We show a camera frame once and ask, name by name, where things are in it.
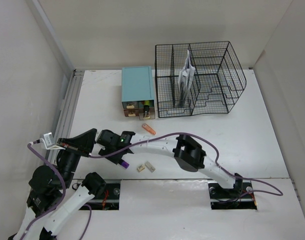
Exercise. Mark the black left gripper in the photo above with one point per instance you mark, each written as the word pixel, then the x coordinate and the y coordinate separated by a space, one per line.
pixel 83 143

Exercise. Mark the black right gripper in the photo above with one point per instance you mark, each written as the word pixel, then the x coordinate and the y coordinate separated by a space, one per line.
pixel 115 159

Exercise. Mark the purple highlighter marker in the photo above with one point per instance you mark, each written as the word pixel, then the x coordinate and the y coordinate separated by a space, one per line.
pixel 124 164

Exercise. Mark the wooden drawer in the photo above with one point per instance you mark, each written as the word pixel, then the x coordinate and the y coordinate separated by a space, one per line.
pixel 152 110

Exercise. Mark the yellow highlighter marker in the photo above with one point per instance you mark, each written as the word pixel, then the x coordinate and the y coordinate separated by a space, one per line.
pixel 146 109

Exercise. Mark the white Canon paper booklet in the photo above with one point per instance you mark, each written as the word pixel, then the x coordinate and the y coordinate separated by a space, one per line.
pixel 185 80

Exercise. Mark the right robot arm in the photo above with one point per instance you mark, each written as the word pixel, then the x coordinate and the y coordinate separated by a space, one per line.
pixel 192 154

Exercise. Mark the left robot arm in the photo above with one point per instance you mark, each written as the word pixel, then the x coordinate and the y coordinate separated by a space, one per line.
pixel 46 210

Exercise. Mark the beige eraser block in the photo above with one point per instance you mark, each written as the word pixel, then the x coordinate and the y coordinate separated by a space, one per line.
pixel 140 168

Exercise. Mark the grey eraser block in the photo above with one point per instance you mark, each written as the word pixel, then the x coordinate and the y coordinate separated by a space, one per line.
pixel 150 166

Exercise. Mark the orange highlighter marker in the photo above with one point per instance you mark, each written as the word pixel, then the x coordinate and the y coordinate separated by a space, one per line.
pixel 149 129

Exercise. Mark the teal wooden drawer box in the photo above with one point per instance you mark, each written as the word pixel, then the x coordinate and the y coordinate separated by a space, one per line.
pixel 136 85

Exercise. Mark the aluminium frame rail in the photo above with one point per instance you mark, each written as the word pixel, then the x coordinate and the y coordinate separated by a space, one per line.
pixel 68 105

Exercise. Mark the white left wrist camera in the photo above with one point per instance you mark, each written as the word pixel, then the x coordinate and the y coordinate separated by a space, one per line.
pixel 48 142

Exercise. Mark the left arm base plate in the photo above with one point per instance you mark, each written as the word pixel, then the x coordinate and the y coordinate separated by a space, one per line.
pixel 109 200

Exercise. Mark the black wire mesh organizer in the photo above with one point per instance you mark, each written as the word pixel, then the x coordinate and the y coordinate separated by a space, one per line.
pixel 215 88

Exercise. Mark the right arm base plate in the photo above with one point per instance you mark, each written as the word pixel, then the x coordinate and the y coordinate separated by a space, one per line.
pixel 231 199

